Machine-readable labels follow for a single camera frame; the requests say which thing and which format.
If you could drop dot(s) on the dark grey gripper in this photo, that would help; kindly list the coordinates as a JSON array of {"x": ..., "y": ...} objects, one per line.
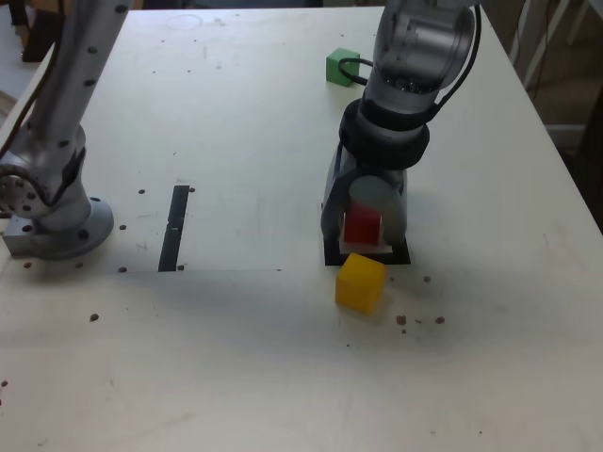
[{"x": 377, "y": 170}]

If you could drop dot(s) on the red cube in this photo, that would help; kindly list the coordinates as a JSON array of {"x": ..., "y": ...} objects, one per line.
[{"x": 360, "y": 230}]

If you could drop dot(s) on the yellow cube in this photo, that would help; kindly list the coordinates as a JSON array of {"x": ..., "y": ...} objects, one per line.
[{"x": 358, "y": 287}]

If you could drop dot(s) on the green cube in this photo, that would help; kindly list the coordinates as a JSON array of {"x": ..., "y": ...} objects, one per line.
[{"x": 335, "y": 70}]

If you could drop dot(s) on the black tape square outline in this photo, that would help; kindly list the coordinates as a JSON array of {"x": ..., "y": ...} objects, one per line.
[{"x": 400, "y": 258}]

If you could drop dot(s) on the black tape strip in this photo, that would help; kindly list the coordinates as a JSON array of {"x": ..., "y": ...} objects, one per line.
[{"x": 172, "y": 235}]

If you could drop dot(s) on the dark background object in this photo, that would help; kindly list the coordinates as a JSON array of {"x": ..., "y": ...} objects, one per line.
[{"x": 35, "y": 42}]

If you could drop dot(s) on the white chair frame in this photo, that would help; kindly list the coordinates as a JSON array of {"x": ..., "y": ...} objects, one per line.
[{"x": 581, "y": 21}]

